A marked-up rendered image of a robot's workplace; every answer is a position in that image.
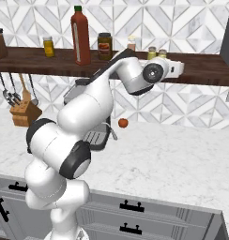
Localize hanging wooden spatula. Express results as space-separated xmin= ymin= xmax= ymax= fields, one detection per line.
xmin=18 ymin=73 xmax=32 ymax=103

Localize grey drawer front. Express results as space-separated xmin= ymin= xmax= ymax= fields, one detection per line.
xmin=76 ymin=215 xmax=211 ymax=240
xmin=76 ymin=192 xmax=221 ymax=225
xmin=0 ymin=176 xmax=32 ymax=199

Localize hanging metal ladle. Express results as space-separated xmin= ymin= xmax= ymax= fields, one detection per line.
xmin=0 ymin=72 xmax=14 ymax=108

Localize small pink shaker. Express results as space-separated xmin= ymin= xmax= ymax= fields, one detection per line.
xmin=127 ymin=36 xmax=137 ymax=52

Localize small yellow jar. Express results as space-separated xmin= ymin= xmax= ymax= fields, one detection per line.
xmin=42 ymin=36 xmax=55 ymax=58

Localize dark jar orange label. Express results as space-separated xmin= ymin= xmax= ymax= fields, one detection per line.
xmin=97 ymin=32 xmax=114 ymax=61

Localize grey cupboard door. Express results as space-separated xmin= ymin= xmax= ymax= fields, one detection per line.
xmin=0 ymin=195 xmax=53 ymax=240

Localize dark wooden wall shelf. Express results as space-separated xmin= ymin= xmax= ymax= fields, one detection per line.
xmin=0 ymin=46 xmax=229 ymax=87

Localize yellow-green shaker grey cap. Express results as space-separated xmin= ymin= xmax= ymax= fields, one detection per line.
xmin=146 ymin=46 xmax=158 ymax=61

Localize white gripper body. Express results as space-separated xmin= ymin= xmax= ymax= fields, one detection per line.
xmin=174 ymin=60 xmax=186 ymax=78

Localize dark grey wall cabinet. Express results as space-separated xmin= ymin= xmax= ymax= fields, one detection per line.
xmin=220 ymin=0 xmax=229 ymax=66

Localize hanging metal spoon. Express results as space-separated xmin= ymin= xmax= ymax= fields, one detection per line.
xmin=27 ymin=73 xmax=39 ymax=107

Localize black drawer handle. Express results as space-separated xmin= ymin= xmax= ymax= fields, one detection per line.
xmin=118 ymin=222 xmax=144 ymax=235
xmin=119 ymin=200 xmax=145 ymax=214
xmin=8 ymin=181 xmax=29 ymax=192

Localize black cupboard door handle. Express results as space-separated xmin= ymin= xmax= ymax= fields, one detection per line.
xmin=0 ymin=197 xmax=10 ymax=223

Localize wooden knife block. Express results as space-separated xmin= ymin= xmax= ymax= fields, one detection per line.
xmin=9 ymin=99 xmax=43 ymax=128

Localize pale shaker grey cap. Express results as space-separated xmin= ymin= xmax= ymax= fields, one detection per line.
xmin=158 ymin=48 xmax=168 ymax=59

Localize grey espresso machine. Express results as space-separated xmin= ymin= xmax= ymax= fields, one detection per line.
xmin=63 ymin=77 xmax=119 ymax=152

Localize red condiment bottle green cap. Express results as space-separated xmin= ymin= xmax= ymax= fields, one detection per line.
xmin=70 ymin=5 xmax=92 ymax=67

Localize red tomato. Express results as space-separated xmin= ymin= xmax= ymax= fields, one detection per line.
xmin=117 ymin=117 xmax=130 ymax=129

